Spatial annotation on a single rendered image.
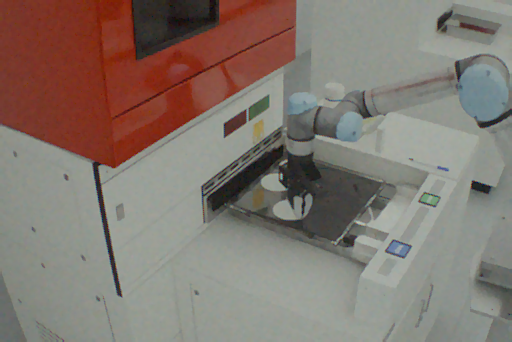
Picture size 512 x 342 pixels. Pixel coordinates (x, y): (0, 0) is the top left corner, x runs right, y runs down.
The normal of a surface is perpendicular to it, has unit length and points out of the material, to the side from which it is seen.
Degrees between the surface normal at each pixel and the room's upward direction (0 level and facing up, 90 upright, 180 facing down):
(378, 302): 90
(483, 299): 0
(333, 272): 0
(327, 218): 0
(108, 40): 90
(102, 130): 90
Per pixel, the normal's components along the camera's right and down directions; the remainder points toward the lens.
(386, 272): 0.00, -0.86
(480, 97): -0.51, 0.32
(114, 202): 0.85, 0.27
